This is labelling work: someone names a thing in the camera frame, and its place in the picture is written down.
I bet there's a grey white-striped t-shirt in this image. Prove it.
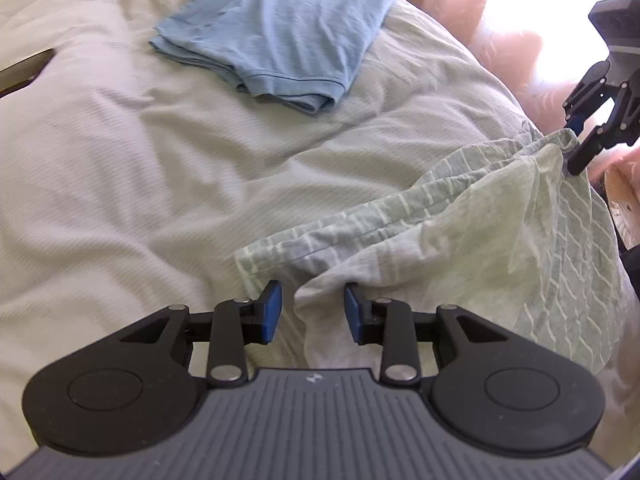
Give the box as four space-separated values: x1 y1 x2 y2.
235 129 636 372

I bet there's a white bed duvet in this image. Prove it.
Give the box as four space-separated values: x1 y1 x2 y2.
1 0 533 469

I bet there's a folded blue t-shirt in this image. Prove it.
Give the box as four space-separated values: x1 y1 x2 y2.
150 0 396 116

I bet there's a dark phone on bed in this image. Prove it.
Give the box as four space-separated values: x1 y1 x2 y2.
0 49 56 98

